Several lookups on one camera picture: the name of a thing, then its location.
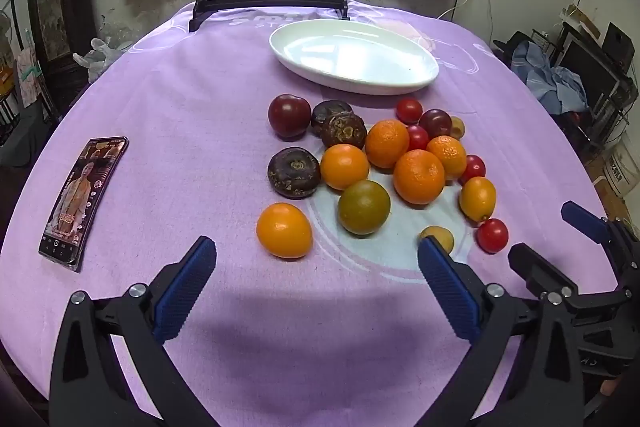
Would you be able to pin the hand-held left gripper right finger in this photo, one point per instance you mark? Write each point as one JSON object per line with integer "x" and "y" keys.
{"x": 450, "y": 292}

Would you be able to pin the greenish tangerine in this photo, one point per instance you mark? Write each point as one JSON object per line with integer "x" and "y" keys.
{"x": 363, "y": 207}

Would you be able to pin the purple tablecloth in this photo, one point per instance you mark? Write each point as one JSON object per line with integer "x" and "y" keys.
{"x": 200, "y": 107}

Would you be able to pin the oval orange kumquat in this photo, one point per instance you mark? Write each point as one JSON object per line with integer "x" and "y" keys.
{"x": 477, "y": 199}

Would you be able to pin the white bucket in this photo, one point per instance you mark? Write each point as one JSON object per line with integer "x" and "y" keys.
{"x": 622, "y": 169}

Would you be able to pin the white oval plate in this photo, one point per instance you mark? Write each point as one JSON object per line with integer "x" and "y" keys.
{"x": 350, "y": 57}

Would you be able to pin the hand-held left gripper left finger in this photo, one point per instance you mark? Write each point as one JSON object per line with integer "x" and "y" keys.
{"x": 185, "y": 292}

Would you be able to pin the small yellow cherry tomato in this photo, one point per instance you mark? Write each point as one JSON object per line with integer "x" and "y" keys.
{"x": 442, "y": 237}
{"x": 458, "y": 128}

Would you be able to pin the black monitor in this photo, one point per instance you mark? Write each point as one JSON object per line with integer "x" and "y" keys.
{"x": 590, "y": 67}

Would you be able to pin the large orange mandarin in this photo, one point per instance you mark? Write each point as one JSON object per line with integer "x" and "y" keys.
{"x": 419, "y": 177}

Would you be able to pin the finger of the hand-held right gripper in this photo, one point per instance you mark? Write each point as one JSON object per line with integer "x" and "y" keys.
{"x": 580, "y": 214}
{"x": 535, "y": 267}

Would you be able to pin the blue cloth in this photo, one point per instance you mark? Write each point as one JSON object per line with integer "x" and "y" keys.
{"x": 555, "y": 82}

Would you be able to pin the black smartphone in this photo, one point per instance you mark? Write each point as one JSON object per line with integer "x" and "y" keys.
{"x": 80, "y": 202}

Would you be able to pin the white plastic bag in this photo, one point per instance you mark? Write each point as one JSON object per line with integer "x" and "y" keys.
{"x": 100, "y": 57}

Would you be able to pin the smooth orange citrus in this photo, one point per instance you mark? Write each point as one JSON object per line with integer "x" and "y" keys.
{"x": 344, "y": 166}
{"x": 284, "y": 230}

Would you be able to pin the red cherry tomato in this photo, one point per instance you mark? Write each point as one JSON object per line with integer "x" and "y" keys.
{"x": 409, "y": 109}
{"x": 492, "y": 235}
{"x": 419, "y": 139}
{"x": 474, "y": 168}

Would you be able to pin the black bag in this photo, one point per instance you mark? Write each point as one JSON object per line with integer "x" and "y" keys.
{"x": 512, "y": 47}

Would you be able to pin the dark brown water chestnut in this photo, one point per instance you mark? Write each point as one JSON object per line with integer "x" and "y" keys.
{"x": 327, "y": 112}
{"x": 293, "y": 172}
{"x": 343, "y": 130}

